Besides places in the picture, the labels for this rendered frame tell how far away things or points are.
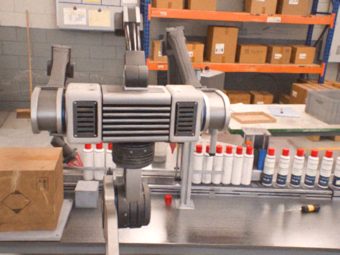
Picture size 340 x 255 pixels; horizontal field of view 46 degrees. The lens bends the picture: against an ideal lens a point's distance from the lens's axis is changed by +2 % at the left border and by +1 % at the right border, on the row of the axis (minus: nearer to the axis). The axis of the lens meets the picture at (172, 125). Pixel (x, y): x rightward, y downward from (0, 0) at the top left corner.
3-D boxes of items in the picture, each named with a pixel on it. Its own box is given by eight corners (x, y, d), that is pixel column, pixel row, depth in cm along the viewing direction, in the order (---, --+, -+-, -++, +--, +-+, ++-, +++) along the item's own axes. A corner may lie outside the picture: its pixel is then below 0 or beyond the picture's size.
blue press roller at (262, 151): (261, 175, 213) (265, 146, 208) (262, 178, 210) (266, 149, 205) (255, 175, 213) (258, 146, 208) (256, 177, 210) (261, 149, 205)
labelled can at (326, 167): (325, 184, 213) (332, 149, 206) (329, 188, 208) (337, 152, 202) (315, 184, 213) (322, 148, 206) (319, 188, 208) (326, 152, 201)
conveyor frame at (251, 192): (322, 189, 217) (324, 182, 216) (332, 200, 207) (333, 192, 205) (14, 180, 205) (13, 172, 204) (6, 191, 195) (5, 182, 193)
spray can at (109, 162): (116, 177, 204) (117, 140, 198) (115, 181, 200) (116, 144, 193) (105, 177, 204) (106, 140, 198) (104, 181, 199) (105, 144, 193)
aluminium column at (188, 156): (188, 202, 195) (200, 68, 174) (189, 206, 191) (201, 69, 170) (179, 201, 195) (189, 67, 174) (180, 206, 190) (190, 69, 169)
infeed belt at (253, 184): (324, 189, 216) (325, 183, 214) (331, 197, 208) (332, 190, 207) (13, 180, 204) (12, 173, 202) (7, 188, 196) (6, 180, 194)
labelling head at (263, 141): (259, 170, 223) (265, 128, 215) (265, 181, 211) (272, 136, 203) (235, 170, 222) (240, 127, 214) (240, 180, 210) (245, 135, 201)
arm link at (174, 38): (160, 20, 162) (184, 17, 163) (160, 44, 173) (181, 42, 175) (186, 107, 138) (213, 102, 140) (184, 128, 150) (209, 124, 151)
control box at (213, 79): (221, 110, 189) (225, 71, 183) (205, 118, 175) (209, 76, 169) (202, 107, 194) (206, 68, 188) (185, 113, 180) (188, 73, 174)
